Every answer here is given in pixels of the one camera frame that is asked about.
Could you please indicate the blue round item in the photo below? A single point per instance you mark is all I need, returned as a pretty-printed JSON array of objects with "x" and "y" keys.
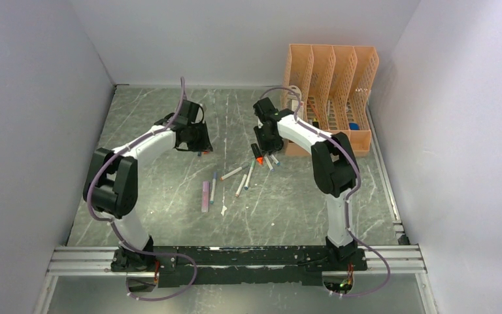
[{"x": 354, "y": 126}]

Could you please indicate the blue capped white marker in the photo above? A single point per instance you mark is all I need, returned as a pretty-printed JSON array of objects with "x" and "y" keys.
[{"x": 274, "y": 159}]

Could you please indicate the red capped white marker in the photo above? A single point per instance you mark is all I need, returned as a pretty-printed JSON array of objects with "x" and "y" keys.
[{"x": 268, "y": 163}]

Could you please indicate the green capped white marker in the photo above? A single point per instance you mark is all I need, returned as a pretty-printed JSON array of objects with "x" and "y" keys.
[{"x": 249, "y": 174}]

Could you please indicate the grey capped orange marker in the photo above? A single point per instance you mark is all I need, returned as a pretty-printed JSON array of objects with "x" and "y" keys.
[{"x": 233, "y": 172}]

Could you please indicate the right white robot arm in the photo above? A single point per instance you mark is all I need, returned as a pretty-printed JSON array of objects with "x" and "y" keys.
[{"x": 334, "y": 167}]

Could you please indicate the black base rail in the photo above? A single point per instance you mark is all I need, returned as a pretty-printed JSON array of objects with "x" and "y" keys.
[{"x": 177, "y": 266}]

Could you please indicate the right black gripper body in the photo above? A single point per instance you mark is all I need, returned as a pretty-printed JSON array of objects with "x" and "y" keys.
[{"x": 268, "y": 143}]

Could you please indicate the pink highlighter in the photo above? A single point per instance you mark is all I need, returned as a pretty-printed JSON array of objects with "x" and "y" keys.
[{"x": 205, "y": 197}]

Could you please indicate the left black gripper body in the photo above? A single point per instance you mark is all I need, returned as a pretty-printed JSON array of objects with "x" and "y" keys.
[{"x": 194, "y": 128}]

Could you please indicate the black orange highlighter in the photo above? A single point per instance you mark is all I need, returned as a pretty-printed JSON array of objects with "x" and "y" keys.
[{"x": 257, "y": 153}]

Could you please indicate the orange plastic file organizer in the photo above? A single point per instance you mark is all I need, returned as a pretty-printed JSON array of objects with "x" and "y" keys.
[{"x": 335, "y": 82}]

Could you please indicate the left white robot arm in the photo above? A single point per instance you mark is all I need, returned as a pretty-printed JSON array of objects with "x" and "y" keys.
[{"x": 111, "y": 189}]

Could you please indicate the white packaged item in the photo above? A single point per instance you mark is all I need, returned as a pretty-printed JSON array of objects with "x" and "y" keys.
[{"x": 294, "y": 101}]

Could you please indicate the lavender capped teal marker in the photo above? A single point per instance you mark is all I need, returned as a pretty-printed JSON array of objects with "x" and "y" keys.
[{"x": 212, "y": 187}]

